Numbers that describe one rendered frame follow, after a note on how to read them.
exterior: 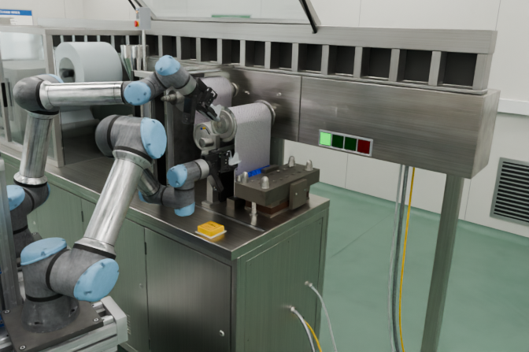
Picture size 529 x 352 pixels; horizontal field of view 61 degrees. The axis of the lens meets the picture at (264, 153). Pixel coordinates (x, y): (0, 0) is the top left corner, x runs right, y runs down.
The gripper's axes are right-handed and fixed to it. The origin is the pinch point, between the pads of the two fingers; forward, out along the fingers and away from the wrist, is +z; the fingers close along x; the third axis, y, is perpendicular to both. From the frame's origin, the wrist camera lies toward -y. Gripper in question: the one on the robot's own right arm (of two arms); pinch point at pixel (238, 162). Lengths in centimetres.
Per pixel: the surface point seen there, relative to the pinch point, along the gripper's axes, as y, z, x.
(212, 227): -16.7, -26.9, -11.9
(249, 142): 7.4, 7.2, -0.2
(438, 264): -40, 46, -73
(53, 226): -52, -29, 106
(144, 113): 16.2, -12.5, 44.9
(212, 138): 9.9, -6.1, 9.0
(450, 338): -110, 100, -72
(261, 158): -1.7, 15.6, -0.3
